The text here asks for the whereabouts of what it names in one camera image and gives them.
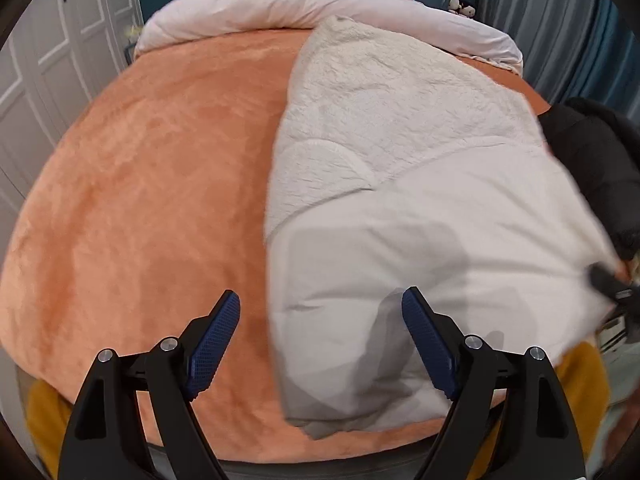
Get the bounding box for pale pink rolled duvet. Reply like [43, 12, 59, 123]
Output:
[134, 0, 524, 75]

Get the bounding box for yellow trousers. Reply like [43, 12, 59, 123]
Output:
[25, 341, 610, 478]

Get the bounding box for orange plush bed blanket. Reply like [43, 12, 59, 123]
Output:
[0, 28, 551, 465]

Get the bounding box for white padded jacket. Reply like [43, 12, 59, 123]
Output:
[265, 18, 618, 439]

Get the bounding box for white panelled wardrobe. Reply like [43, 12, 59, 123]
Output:
[0, 0, 147, 361]

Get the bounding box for grey curtain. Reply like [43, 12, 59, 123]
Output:
[477, 0, 639, 124]

